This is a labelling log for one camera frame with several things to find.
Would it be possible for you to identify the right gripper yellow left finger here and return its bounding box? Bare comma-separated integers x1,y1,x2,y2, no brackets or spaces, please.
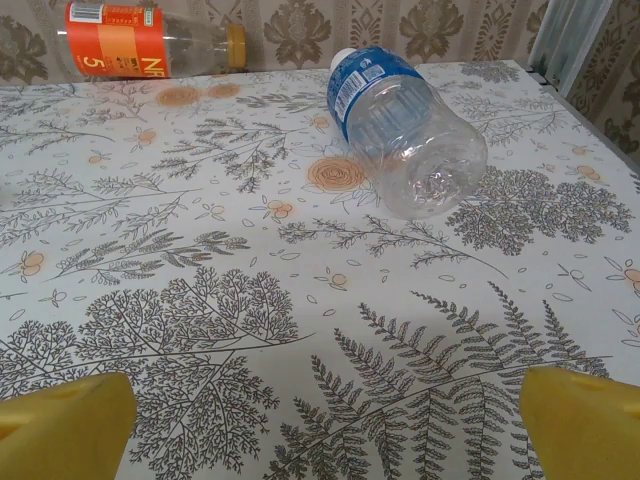
0,372,137,480

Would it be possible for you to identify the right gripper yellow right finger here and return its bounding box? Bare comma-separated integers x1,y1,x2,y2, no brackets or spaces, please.
520,367,640,480

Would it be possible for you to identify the small blue label bottle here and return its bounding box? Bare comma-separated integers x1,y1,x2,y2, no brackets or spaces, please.
325,45,489,220

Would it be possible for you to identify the orange label plastic bottle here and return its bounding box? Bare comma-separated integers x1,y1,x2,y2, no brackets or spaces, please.
55,0,247,81

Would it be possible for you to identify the aluminium frame post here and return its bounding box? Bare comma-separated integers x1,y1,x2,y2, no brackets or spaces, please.
527,0,585,95

